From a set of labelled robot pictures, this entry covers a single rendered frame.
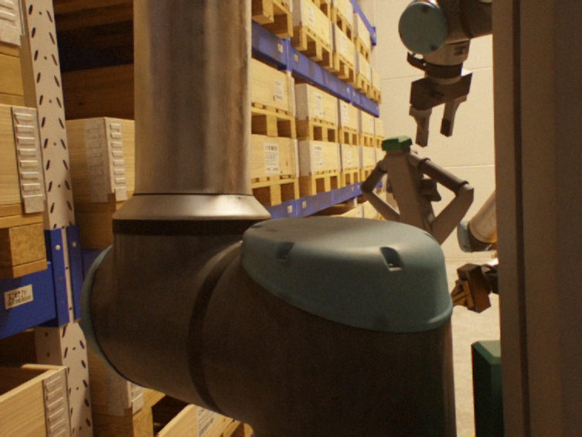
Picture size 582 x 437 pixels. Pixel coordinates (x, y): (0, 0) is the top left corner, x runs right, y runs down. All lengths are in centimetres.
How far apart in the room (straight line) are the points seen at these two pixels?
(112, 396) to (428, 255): 125
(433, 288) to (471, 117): 670
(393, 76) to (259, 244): 682
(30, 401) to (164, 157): 85
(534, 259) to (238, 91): 32
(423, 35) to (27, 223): 85
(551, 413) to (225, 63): 36
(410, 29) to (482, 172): 610
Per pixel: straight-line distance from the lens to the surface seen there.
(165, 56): 47
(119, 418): 153
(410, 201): 135
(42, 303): 131
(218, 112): 46
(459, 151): 701
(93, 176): 142
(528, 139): 24
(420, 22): 95
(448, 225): 129
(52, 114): 136
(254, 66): 241
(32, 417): 125
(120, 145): 144
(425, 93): 112
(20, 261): 117
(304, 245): 32
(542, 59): 23
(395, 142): 131
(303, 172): 314
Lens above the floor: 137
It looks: 5 degrees down
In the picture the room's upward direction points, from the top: 3 degrees counter-clockwise
